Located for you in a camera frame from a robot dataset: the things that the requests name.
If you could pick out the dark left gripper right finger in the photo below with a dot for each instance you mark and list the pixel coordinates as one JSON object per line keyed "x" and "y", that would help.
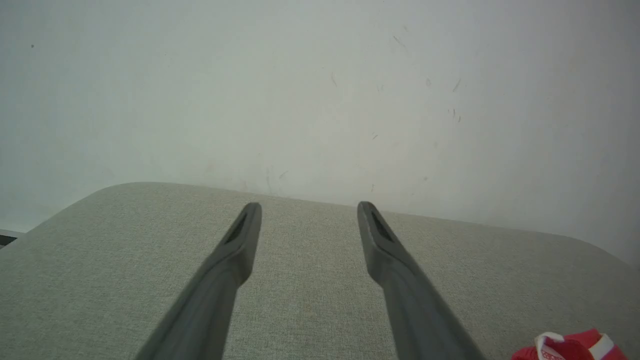
{"x": 415, "y": 305}

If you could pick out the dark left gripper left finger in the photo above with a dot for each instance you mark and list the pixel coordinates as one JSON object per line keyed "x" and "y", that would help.
{"x": 210, "y": 305}

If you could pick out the red garment with white trim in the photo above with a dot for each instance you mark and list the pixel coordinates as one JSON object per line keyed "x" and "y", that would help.
{"x": 575, "y": 347}

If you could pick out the grey fabric sofa seat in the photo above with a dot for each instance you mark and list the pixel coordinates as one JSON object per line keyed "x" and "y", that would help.
{"x": 310, "y": 300}

